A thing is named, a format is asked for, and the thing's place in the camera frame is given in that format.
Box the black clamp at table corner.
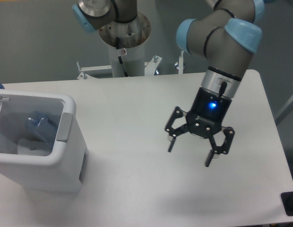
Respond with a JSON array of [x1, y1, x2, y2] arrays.
[[281, 192, 293, 217]]

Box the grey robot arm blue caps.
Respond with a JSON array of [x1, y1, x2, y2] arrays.
[[72, 0, 264, 166]]

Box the white right base bracket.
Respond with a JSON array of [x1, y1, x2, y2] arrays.
[[145, 55, 162, 76]]

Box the clear plastic water bottle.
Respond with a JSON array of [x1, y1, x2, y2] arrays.
[[25, 111, 58, 149]]

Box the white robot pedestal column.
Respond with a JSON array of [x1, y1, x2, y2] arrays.
[[98, 13, 152, 78]]

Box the white frame at right edge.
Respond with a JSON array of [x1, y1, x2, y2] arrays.
[[275, 94, 293, 125]]

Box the black cable on pedestal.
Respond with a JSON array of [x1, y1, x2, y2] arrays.
[[115, 36, 129, 78]]

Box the white base bracket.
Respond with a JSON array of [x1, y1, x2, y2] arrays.
[[77, 61, 112, 80], [145, 55, 162, 76]]

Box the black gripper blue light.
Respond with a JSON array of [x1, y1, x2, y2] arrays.
[[164, 82, 235, 167]]

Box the white plastic trash can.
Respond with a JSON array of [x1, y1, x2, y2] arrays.
[[0, 89, 88, 192]]

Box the white bracket with blue bolt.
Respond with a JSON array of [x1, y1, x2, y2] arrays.
[[174, 51, 185, 74]]

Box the white left base bracket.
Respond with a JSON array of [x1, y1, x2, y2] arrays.
[[77, 61, 112, 80]]

